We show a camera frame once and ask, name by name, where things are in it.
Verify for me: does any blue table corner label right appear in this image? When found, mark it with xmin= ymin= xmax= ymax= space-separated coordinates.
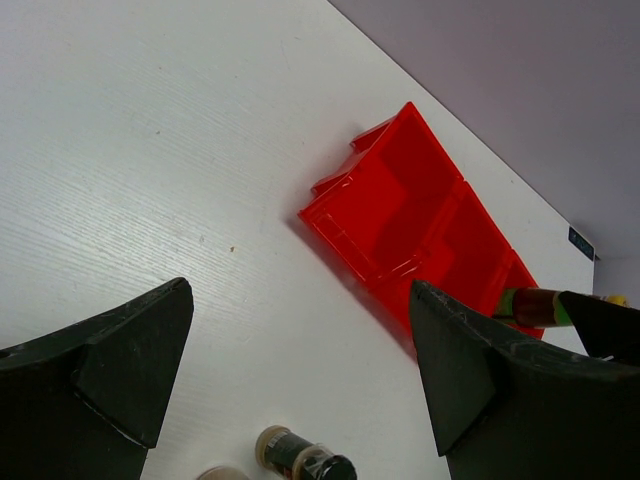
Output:
xmin=568 ymin=226 xmax=596 ymax=261

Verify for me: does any red three-compartment plastic bin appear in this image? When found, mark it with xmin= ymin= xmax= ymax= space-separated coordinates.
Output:
xmin=299 ymin=102 xmax=536 ymax=335

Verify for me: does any yellow cap sauce bottle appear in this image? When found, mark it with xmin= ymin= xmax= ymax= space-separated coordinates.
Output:
xmin=492 ymin=287 xmax=631 ymax=329

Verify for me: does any black cap spice jar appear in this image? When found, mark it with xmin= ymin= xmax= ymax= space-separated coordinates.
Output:
xmin=255 ymin=425 xmax=357 ymax=480

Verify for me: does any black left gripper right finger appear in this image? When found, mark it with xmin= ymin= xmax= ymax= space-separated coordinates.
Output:
xmin=409 ymin=281 xmax=639 ymax=479

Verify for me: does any pink cap spice jar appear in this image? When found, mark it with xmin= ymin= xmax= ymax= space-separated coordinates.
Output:
xmin=197 ymin=465 xmax=249 ymax=480

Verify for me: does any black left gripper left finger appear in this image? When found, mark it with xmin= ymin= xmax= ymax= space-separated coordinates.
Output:
xmin=1 ymin=278 xmax=194 ymax=479

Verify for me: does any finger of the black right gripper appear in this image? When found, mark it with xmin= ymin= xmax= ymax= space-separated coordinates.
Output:
xmin=558 ymin=291 xmax=639 ymax=358

